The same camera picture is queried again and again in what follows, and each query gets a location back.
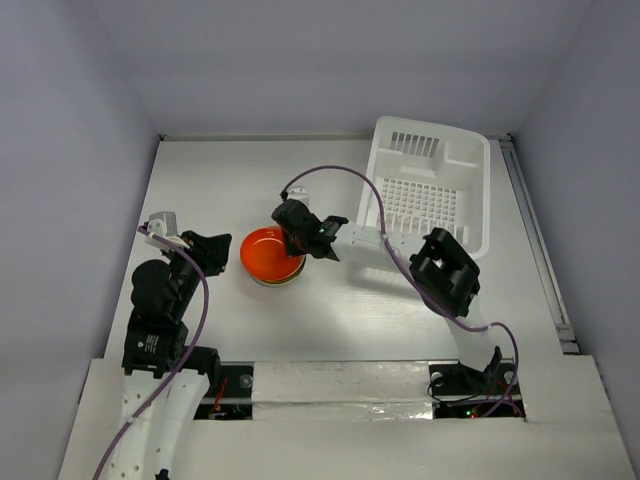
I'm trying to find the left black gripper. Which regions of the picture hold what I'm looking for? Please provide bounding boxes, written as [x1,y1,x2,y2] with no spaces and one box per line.
[162,228,231,315]

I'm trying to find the orange plate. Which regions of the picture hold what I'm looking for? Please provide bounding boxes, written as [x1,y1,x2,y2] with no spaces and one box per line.
[239,226,306,280]

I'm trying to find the beige plate with black spot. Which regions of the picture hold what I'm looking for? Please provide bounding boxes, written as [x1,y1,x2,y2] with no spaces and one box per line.
[251,274,299,287]

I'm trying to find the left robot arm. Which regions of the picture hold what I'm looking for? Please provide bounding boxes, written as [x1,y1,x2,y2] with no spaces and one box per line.
[93,220,232,479]

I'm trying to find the white plastic dish rack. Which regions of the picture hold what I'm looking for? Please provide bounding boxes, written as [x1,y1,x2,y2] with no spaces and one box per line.
[366,116,491,260]

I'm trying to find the silver foil tape strip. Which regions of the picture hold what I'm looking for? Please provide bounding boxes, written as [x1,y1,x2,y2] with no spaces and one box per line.
[251,361,434,421]

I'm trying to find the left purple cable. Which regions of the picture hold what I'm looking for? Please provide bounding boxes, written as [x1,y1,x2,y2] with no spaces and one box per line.
[92,225,210,480]

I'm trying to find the purple cable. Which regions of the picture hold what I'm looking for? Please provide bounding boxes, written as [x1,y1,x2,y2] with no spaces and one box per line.
[92,225,210,480]
[280,165,521,419]

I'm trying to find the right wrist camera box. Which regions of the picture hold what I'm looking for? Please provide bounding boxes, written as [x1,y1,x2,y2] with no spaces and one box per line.
[280,186,309,206]

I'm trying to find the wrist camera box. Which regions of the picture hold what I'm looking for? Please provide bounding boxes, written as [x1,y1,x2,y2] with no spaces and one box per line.
[141,211,179,248]
[280,186,309,206]

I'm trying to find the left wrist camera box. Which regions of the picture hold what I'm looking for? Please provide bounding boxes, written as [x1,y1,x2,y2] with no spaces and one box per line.
[141,211,179,248]

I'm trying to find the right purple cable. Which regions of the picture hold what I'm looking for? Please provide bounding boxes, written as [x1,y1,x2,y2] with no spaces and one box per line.
[280,165,521,419]

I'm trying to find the aluminium rail at right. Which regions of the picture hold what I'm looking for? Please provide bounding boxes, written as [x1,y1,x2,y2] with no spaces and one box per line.
[498,134,582,356]

